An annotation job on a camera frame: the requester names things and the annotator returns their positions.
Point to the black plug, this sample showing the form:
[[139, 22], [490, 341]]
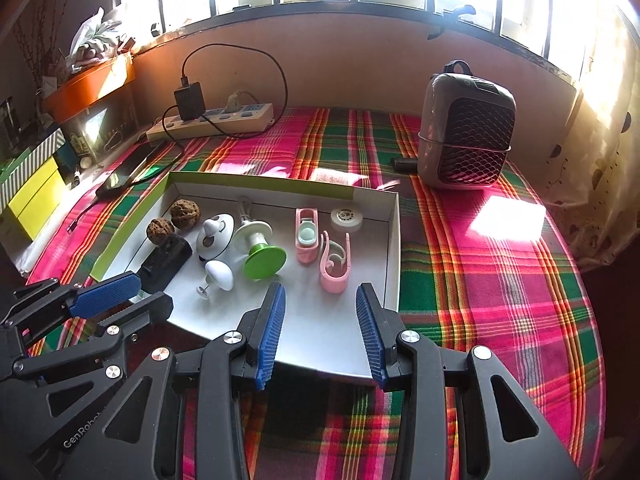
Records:
[[402, 164]]

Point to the white power plug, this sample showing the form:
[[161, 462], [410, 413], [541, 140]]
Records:
[[235, 101]]

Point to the green and white spool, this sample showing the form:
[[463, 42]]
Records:
[[262, 260]]

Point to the plaid tablecloth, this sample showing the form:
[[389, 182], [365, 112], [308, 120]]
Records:
[[475, 300]]

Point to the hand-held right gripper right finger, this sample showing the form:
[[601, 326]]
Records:
[[370, 340]]

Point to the orange planter box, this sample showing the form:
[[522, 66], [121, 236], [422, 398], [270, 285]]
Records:
[[85, 90]]

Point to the white dome toy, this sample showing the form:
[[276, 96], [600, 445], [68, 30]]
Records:
[[215, 235]]

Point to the pink and green clipper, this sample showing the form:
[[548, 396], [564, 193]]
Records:
[[306, 240]]

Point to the black charger adapter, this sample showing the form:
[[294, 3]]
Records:
[[190, 102]]

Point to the white mushroom-shaped knob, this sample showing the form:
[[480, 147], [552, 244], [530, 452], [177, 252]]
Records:
[[220, 275]]

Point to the brown walnut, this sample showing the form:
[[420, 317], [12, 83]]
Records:
[[185, 215], [160, 232]]

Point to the grey portable heater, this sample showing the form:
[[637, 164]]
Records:
[[465, 125]]

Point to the pink hook clip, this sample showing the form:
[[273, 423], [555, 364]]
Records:
[[332, 275]]

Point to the dry branches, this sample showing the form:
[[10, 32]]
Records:
[[35, 45]]

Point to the green striped box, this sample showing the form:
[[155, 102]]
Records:
[[30, 160]]

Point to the black bike light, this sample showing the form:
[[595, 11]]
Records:
[[167, 260]]

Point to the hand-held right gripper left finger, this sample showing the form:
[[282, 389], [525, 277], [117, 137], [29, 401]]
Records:
[[270, 335]]

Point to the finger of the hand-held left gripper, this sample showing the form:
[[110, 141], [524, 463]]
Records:
[[145, 312], [107, 292]]

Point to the yellow box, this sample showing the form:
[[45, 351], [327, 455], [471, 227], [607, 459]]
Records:
[[30, 200]]

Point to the white plastic bag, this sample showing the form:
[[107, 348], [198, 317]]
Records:
[[95, 35]]

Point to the clear jar with white lid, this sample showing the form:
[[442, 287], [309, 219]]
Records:
[[346, 220]]

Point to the white plastic sheet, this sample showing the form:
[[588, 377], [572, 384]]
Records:
[[30, 255]]

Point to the black smartphone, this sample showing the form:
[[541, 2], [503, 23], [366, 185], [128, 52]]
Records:
[[130, 170]]

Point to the patterned curtain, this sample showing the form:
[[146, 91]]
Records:
[[605, 160]]

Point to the dark glass case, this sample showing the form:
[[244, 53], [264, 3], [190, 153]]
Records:
[[100, 125]]

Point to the green and white cardboard box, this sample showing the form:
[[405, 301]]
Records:
[[300, 320]]

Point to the white power strip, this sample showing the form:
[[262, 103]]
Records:
[[240, 120]]

